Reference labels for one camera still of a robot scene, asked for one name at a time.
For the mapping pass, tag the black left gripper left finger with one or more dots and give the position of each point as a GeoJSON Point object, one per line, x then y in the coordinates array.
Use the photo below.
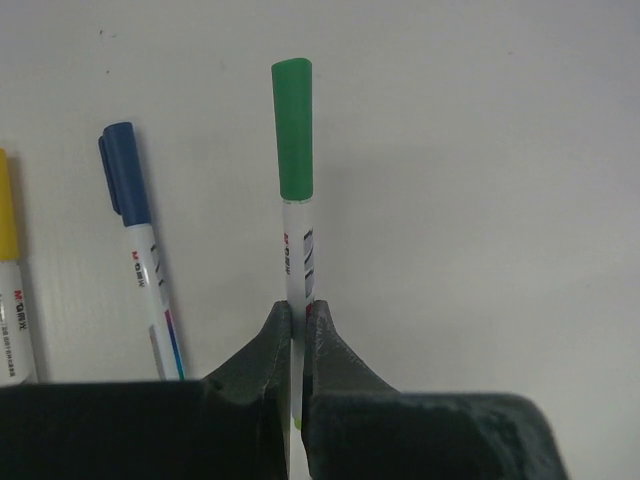
{"type": "Point", "coordinates": [231, 424]}

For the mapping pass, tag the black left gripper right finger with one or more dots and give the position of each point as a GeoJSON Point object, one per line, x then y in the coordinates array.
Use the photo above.
{"type": "Point", "coordinates": [357, 426]}

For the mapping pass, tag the green whiteboard marker pen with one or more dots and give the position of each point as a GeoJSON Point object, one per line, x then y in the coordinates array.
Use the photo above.
{"type": "Point", "coordinates": [298, 242]}

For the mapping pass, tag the blue whiteboard marker pen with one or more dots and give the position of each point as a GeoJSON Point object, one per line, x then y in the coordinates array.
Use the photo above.
{"type": "Point", "coordinates": [152, 288]}

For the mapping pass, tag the yellow whiteboard marker pen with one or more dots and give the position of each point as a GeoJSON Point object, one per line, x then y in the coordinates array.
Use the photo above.
{"type": "Point", "coordinates": [17, 354]}

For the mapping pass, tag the yellow pen cap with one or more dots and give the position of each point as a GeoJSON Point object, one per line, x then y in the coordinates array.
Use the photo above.
{"type": "Point", "coordinates": [9, 245]}

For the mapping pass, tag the blue pen cap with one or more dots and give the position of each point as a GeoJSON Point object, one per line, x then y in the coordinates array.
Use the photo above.
{"type": "Point", "coordinates": [124, 178]}

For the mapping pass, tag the green pen cap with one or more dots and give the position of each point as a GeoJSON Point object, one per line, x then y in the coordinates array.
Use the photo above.
{"type": "Point", "coordinates": [293, 114]}

